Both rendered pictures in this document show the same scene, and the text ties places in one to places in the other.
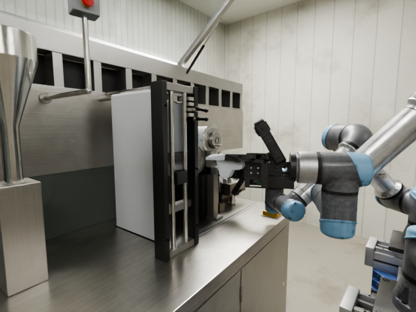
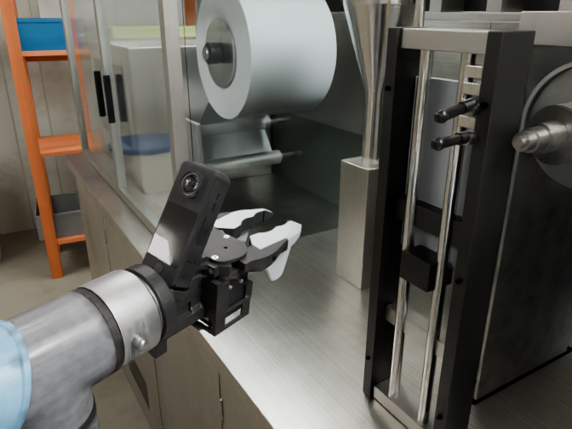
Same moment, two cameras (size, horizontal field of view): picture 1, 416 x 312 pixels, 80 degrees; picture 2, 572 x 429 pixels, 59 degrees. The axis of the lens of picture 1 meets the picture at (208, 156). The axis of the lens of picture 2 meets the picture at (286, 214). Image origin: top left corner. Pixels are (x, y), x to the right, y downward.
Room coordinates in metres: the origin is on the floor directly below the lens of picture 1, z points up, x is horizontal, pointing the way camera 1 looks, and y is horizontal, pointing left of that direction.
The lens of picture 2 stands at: (0.84, -0.51, 1.46)
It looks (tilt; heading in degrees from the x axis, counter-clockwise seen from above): 22 degrees down; 113
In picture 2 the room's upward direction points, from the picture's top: straight up
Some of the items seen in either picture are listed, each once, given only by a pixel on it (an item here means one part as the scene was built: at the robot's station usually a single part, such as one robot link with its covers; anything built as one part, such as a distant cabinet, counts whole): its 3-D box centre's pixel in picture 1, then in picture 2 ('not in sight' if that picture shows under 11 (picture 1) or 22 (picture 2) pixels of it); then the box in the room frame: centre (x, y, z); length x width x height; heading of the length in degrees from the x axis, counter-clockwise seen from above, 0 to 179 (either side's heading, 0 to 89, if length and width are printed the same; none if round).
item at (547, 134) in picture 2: not in sight; (535, 139); (0.89, 0.06, 1.33); 0.06 x 0.03 x 0.03; 54
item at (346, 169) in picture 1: (341, 169); (31, 368); (0.55, -0.30, 1.21); 0.11 x 0.08 x 0.09; 76
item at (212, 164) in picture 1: (215, 185); not in sight; (1.08, -0.03, 1.05); 0.06 x 0.05 x 0.31; 54
